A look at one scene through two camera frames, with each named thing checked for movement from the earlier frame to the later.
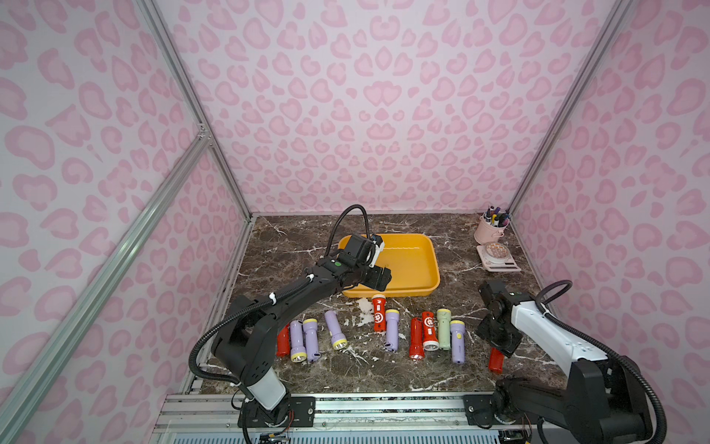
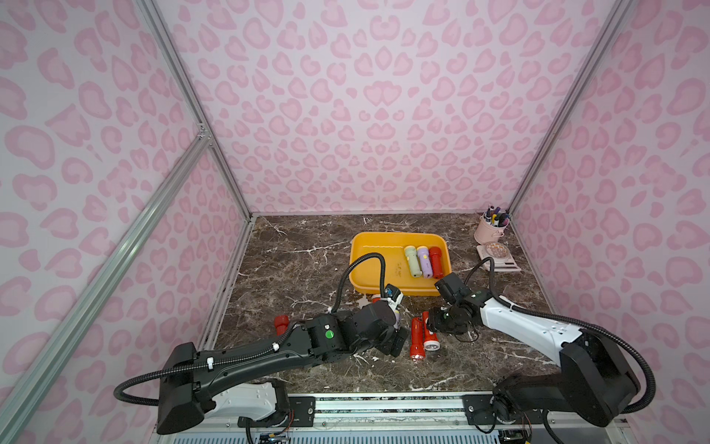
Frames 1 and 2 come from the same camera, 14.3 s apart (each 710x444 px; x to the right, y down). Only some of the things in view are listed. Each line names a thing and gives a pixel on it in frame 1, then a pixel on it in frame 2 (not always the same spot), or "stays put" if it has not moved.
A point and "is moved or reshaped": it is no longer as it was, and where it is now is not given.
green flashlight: [444, 317] is moved or reshaped
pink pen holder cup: [486, 233] stays put
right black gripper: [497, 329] → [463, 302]
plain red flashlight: [416, 346] stays put
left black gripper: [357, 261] → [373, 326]
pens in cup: [494, 216] stays put
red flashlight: [495, 361] → [435, 254]
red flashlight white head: [430, 341] stays put
